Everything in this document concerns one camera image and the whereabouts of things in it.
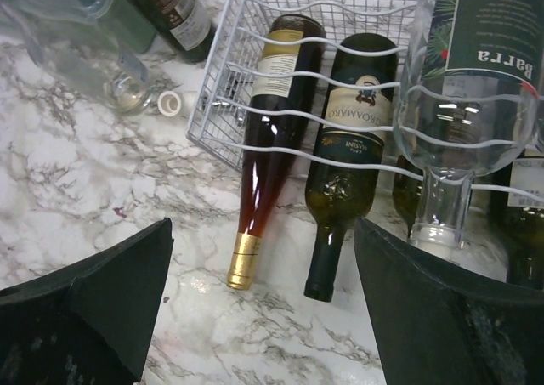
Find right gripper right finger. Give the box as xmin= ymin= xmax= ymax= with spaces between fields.
xmin=354 ymin=218 xmax=543 ymax=384

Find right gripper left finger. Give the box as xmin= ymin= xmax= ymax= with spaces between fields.
xmin=1 ymin=218 xmax=173 ymax=384

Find clear bottle dark label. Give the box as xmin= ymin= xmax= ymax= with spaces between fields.
xmin=393 ymin=0 xmax=543 ymax=259

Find clear glass wine bottle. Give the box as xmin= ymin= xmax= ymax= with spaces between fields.
xmin=1 ymin=0 xmax=153 ymax=115

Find dark green brown-label wine bottle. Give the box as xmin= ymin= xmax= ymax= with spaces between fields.
xmin=128 ymin=0 xmax=215 ymax=63

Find olive bottle silver cap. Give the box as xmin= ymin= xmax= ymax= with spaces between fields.
xmin=392 ymin=173 xmax=422 ymax=235

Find dark green bottle black neck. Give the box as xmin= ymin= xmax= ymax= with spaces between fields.
xmin=304 ymin=33 xmax=399 ymax=303

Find green bottle black cap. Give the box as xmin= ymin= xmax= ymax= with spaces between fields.
xmin=486 ymin=74 xmax=544 ymax=291

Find red bottle gold foil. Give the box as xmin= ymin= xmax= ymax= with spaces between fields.
xmin=227 ymin=14 xmax=326 ymax=290

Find white plastic pipe fitting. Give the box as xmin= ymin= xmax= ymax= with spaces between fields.
xmin=157 ymin=91 xmax=197 ymax=117

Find green plastic toolbox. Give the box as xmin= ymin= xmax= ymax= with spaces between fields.
xmin=12 ymin=0 xmax=156 ymax=54

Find white wire wine rack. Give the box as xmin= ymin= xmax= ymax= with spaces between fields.
xmin=185 ymin=0 xmax=544 ymax=210

